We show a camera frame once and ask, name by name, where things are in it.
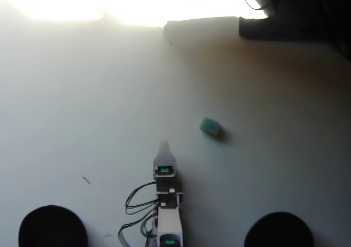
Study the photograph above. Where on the white Koch robot arm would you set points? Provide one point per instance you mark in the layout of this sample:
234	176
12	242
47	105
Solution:
170	222

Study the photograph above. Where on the black round bowl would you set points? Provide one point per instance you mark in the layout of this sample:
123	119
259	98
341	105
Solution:
278	230
52	227

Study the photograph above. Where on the gripper motor block green label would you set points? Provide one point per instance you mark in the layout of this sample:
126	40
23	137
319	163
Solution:
167	182

